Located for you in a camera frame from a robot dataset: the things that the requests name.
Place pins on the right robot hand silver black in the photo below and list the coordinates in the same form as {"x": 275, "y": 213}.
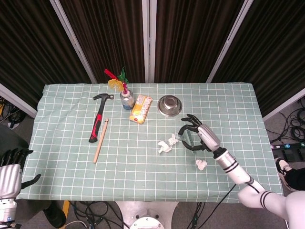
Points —
{"x": 208, "y": 137}

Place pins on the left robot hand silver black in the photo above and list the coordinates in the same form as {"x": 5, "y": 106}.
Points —
{"x": 9, "y": 180}

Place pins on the small green hand broom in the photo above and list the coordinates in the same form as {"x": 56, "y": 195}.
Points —
{"x": 188, "y": 138}

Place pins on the white paper ball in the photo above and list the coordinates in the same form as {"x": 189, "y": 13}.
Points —
{"x": 164, "y": 147}
{"x": 173, "y": 139}
{"x": 201, "y": 165}

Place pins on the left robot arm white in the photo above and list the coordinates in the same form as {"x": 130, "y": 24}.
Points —
{"x": 7, "y": 211}

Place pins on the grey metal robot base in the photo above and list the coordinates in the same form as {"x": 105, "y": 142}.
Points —
{"x": 146, "y": 214}

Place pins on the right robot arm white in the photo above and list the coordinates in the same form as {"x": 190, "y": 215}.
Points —
{"x": 238, "y": 174}

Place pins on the stainless steel bowl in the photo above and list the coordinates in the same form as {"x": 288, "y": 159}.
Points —
{"x": 169, "y": 106}

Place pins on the black shoe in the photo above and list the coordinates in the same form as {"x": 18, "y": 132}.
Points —
{"x": 56, "y": 214}

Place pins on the yellow floor tape strip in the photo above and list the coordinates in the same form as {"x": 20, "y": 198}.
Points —
{"x": 64, "y": 214}

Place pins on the yellow biscuit package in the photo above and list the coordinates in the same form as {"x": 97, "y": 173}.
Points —
{"x": 140, "y": 109}

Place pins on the green checked tablecloth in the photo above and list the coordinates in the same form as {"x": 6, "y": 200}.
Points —
{"x": 143, "y": 174}

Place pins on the white sneaker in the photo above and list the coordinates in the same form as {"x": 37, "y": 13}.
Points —
{"x": 283, "y": 168}

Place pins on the metal can vase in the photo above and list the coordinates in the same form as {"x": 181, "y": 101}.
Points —
{"x": 127, "y": 101}

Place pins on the black trouser leg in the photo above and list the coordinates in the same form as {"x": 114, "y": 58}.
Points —
{"x": 296, "y": 179}

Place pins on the wooden stick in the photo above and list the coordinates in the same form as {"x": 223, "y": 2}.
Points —
{"x": 101, "y": 140}

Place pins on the dark ribbed partition panel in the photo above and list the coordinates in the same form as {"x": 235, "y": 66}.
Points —
{"x": 274, "y": 47}
{"x": 107, "y": 35}
{"x": 28, "y": 43}
{"x": 190, "y": 35}

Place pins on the red yellow artificial flower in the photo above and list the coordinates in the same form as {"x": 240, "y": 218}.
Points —
{"x": 114, "y": 82}

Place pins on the red black claw hammer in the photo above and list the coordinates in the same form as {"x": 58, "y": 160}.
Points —
{"x": 98, "y": 117}

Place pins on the grey aluminium partition frame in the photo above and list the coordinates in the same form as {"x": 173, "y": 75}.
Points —
{"x": 283, "y": 105}
{"x": 149, "y": 40}
{"x": 16, "y": 101}
{"x": 230, "y": 40}
{"x": 72, "y": 40}

